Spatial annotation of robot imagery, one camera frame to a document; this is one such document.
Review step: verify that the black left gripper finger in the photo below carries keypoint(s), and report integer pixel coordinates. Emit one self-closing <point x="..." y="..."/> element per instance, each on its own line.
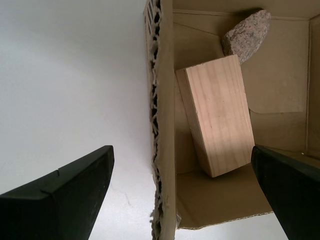
<point x="55" y="205"/>
<point x="295" y="195"/>

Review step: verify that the light wooden block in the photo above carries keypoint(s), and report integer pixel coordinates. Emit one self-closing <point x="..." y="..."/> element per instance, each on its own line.
<point x="220" y="117"/>

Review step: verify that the brown cardboard box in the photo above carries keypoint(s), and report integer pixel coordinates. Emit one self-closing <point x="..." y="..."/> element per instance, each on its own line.
<point x="166" y="100"/>

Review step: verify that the speckled pinkish rock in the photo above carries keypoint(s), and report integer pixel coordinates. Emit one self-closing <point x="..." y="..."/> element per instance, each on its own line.
<point x="247" y="37"/>

